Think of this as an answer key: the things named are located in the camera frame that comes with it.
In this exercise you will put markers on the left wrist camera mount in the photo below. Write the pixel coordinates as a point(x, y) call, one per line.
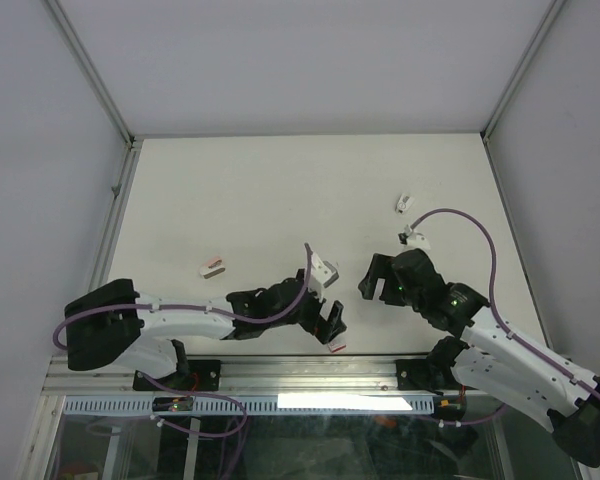
point(322, 274)

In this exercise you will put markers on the right aluminium frame post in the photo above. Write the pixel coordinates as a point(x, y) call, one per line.
point(531, 50)

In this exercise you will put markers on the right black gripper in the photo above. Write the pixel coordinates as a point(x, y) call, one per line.
point(379, 268)

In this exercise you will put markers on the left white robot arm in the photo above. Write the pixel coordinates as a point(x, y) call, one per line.
point(118, 325)

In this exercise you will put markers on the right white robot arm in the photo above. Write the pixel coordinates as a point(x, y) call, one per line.
point(487, 353)

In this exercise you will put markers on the pink white mini stapler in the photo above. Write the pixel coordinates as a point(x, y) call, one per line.
point(212, 268)

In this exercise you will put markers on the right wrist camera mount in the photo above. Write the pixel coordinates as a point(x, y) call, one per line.
point(410, 239)

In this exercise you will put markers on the white slotted cable duct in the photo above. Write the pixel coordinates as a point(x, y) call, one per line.
point(281, 404)

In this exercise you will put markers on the white staple remover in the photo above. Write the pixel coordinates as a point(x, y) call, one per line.
point(403, 204)

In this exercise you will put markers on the left aluminium frame post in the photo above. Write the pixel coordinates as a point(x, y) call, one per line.
point(83, 60)

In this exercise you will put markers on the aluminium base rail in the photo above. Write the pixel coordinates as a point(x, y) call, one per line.
point(255, 375)

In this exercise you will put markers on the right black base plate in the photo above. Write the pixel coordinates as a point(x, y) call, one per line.
point(418, 374)

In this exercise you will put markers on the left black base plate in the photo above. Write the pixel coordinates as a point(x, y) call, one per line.
point(190, 376)

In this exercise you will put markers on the aluminium frame post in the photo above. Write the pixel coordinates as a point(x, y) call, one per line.
point(531, 50)
point(83, 60)

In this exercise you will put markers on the red white staple box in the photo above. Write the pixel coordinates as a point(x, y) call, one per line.
point(336, 345)

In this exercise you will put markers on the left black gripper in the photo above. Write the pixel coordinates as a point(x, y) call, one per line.
point(317, 325)

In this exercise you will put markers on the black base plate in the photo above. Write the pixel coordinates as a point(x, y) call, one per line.
point(418, 374)
point(190, 376)

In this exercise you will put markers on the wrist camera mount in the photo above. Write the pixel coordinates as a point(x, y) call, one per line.
point(322, 274)
point(410, 239)

